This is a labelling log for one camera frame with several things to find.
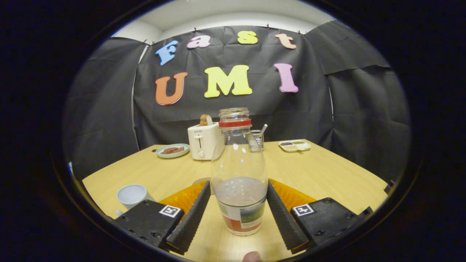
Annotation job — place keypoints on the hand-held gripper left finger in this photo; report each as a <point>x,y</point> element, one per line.
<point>191,218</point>

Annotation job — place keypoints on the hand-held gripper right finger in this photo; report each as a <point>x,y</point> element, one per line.
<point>285,218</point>

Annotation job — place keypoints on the round brown coaster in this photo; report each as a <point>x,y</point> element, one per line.
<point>202,181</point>

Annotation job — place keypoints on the pale grey cup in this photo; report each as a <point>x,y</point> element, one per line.
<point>131,194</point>

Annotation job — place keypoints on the clear plastic juice bottle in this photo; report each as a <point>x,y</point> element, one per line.
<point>238,163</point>

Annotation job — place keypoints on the wooden table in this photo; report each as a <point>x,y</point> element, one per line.
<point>327,174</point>

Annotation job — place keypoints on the pale green plate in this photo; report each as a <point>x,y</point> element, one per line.
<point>171,155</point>

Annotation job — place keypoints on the brown food pieces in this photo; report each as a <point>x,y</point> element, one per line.
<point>173,150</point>

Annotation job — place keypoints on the white divided tray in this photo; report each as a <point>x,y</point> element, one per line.
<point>295,146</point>

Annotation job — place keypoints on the white toaster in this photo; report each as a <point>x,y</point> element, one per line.
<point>202,142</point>

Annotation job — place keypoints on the metal spoon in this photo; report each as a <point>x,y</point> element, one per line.
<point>264,128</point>

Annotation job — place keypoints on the bread slice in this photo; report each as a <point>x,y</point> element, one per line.
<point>205,120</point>

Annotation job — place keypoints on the black backdrop cloth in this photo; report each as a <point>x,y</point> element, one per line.
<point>298,116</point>

